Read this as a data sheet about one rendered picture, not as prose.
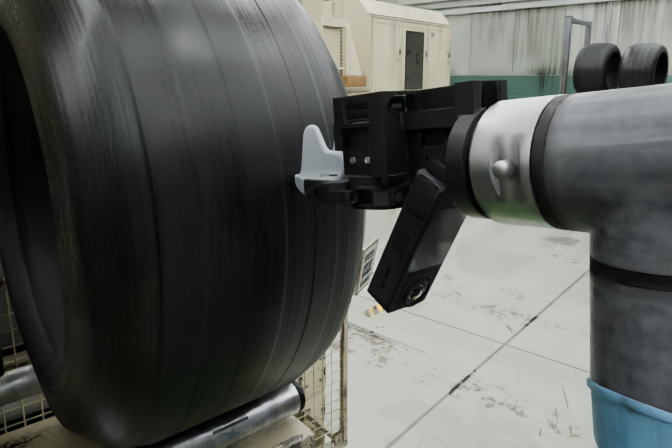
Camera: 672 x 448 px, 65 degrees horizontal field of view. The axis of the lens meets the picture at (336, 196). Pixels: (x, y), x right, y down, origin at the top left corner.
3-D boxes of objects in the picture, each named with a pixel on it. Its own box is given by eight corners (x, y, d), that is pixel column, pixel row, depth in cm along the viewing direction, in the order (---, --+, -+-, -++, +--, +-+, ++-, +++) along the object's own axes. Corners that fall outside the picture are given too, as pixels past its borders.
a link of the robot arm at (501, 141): (597, 217, 32) (524, 243, 27) (529, 212, 36) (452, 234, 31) (595, 92, 32) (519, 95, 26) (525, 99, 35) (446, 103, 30)
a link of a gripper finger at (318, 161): (295, 126, 49) (363, 120, 42) (301, 190, 50) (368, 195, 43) (266, 128, 47) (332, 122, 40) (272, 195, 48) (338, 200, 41)
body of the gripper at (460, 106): (395, 97, 44) (528, 79, 35) (401, 199, 45) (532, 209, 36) (322, 99, 39) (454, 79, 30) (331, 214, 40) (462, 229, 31)
